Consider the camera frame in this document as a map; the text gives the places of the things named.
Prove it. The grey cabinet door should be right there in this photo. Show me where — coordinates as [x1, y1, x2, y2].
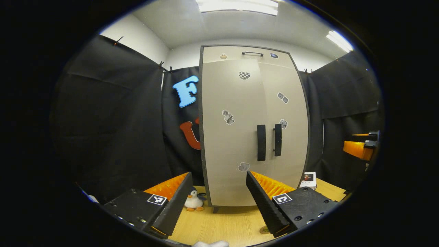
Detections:
[258, 61, 310, 191]
[202, 59, 271, 207]

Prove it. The ceiling light panel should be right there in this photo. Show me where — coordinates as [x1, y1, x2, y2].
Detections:
[326, 31, 354, 53]
[197, 0, 278, 16]

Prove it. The penguin plush toy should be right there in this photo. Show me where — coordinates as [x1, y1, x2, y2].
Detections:
[184, 190, 207, 212]

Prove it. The black backdrop cloth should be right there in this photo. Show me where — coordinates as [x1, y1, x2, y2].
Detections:
[51, 34, 385, 204]

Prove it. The white book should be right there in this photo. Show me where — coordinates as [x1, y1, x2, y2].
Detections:
[300, 172, 317, 190]

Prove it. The grey cabinet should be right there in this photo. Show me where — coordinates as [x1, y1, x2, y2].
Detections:
[199, 45, 311, 214]

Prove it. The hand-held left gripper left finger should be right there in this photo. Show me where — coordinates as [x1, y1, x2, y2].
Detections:
[103, 172, 193, 238]

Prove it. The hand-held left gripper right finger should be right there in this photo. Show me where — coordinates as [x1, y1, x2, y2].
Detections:
[246, 170, 339, 238]

